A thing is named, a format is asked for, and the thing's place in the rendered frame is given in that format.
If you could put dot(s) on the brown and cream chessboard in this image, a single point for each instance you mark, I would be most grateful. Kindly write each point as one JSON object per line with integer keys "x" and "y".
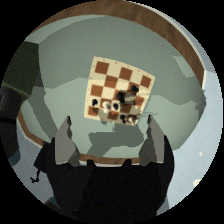
{"x": 109, "y": 77}

